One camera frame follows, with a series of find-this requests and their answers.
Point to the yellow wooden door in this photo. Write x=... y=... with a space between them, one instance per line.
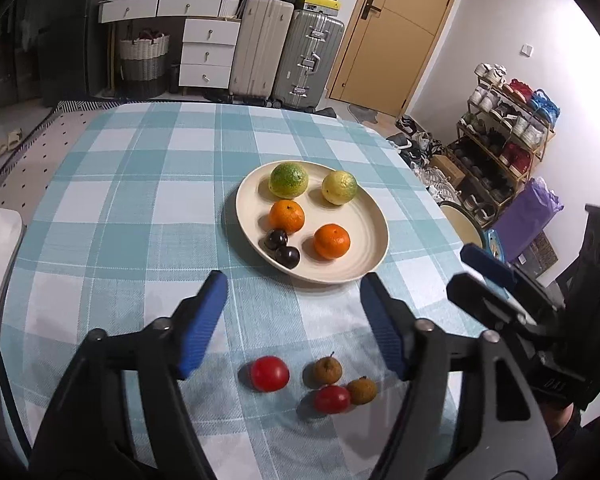
x=400 y=35

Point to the sneakers pile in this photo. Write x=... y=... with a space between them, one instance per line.
x=422 y=152

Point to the brown woven basket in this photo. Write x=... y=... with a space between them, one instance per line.
x=540 y=252

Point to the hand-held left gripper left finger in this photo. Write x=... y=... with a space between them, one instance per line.
x=202 y=325

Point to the dark grey refrigerator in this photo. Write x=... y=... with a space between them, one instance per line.
x=65 y=50

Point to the brown cardboard box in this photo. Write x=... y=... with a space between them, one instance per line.
x=447 y=170

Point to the white dressing table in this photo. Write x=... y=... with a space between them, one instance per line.
x=145 y=7

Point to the orange tangerine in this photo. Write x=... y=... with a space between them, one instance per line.
x=286 y=216
x=332 y=241

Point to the red tomato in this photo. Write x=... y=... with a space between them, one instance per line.
x=269 y=374
x=331 y=400

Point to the green citrus fruit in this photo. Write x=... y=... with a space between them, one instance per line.
x=288 y=180

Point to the silver suitcase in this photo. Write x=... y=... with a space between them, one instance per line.
x=307 y=60

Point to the wooden shoe rack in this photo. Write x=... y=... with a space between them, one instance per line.
x=510 y=175

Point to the white three-drawer chest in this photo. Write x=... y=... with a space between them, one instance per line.
x=207 y=55

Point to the patterned floor rug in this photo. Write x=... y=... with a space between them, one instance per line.
x=45 y=150

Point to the brown longan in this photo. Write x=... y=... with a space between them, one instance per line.
x=327 y=371
x=362 y=391

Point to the white wall switch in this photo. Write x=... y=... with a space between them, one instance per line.
x=527 y=49

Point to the yellow-green citrus fruit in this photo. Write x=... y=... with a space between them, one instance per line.
x=339 y=187

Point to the dark purple plum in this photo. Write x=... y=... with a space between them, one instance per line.
x=287 y=256
x=276 y=239

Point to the grey door mat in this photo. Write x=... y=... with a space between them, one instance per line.
x=362 y=114

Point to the white grey woven basket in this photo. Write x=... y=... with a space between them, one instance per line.
x=144 y=57

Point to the yellow black shoe box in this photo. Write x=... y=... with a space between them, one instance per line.
x=320 y=5

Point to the black slipper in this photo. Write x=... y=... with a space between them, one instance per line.
x=327 y=112

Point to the blue plastic bag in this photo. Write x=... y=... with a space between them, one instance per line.
x=494 y=245

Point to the cream round plate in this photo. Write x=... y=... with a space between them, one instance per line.
x=365 y=210

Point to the beige suitcase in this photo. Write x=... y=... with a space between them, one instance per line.
x=260 y=50

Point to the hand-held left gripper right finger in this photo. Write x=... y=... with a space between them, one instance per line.
x=382 y=330

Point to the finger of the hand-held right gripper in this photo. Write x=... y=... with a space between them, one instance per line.
x=485 y=262
x=472 y=292

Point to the beige trash bin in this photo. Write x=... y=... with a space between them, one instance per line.
x=460 y=215

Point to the purple plastic bag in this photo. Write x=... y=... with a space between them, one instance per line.
x=525 y=220

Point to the shoe rack with shoes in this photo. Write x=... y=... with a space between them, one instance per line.
x=510 y=120

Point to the teal checked tablecloth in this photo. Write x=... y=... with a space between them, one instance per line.
x=155 y=240

